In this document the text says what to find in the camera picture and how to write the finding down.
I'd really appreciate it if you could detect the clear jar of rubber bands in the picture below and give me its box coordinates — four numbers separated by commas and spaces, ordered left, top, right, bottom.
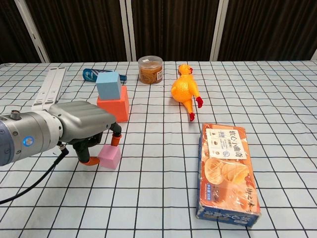
138, 56, 164, 85

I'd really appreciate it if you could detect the orange cookie box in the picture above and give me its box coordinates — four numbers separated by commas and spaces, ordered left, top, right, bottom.
195, 123, 262, 229

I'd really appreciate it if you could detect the pink foam cube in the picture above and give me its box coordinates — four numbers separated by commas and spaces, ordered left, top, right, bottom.
98, 145, 121, 170

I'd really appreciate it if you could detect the light blue foam cube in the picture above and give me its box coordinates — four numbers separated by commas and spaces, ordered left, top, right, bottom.
95, 71, 122, 101

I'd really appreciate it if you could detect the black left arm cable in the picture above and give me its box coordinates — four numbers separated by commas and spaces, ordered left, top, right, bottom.
0, 142, 70, 205

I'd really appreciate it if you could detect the yellow rubber chicken toy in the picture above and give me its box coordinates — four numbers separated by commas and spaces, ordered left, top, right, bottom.
171, 63, 204, 122

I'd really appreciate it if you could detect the blue plastic packet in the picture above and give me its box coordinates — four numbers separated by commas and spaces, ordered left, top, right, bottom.
83, 68, 128, 84

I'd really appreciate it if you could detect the double white partition frame post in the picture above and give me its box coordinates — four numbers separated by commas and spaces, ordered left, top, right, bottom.
119, 0, 137, 61

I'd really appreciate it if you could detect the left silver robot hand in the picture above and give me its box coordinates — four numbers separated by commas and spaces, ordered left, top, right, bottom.
49, 101, 122, 166

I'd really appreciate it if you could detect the checkered white tablecloth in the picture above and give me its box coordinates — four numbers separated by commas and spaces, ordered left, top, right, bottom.
0, 60, 317, 238

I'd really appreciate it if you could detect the orange foam cube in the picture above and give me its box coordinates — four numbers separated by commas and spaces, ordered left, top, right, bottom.
96, 86, 130, 123

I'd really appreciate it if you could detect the white folding stand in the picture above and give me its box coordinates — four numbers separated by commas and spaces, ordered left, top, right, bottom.
31, 66, 67, 113

